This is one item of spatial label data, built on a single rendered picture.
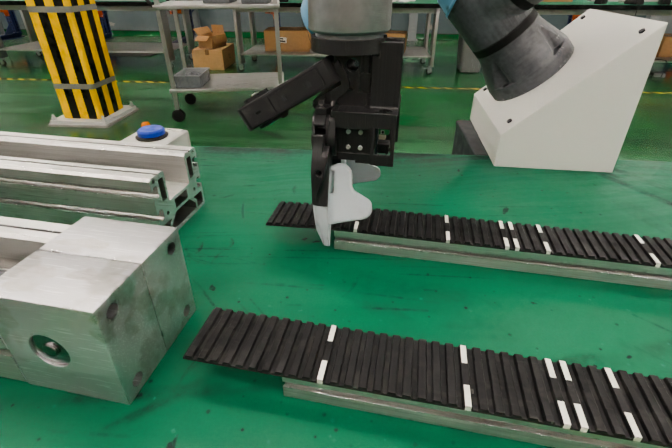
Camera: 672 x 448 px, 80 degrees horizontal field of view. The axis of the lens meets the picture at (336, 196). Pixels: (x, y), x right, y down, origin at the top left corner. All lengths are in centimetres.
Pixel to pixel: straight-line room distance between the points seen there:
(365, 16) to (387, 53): 4
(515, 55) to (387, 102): 41
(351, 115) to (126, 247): 22
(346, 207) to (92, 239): 22
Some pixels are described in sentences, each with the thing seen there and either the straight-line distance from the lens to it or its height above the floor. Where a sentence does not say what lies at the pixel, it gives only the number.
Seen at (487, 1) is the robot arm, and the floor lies 102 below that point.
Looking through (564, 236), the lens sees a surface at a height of 81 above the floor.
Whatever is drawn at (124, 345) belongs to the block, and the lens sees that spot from 34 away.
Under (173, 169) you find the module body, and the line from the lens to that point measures 55.
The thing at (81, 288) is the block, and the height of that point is 87.
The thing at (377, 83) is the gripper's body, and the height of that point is 97.
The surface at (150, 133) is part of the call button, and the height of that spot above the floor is 85.
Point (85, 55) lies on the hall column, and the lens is 367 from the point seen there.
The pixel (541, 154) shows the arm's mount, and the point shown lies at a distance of 73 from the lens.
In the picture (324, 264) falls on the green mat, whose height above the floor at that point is 78.
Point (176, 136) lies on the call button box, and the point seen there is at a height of 84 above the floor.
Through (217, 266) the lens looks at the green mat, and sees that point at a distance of 46.
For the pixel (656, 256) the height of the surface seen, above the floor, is 81.
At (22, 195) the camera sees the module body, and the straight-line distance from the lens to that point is 62.
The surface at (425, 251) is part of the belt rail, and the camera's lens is 46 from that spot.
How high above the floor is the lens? 106
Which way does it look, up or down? 29 degrees down
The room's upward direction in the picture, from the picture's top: straight up
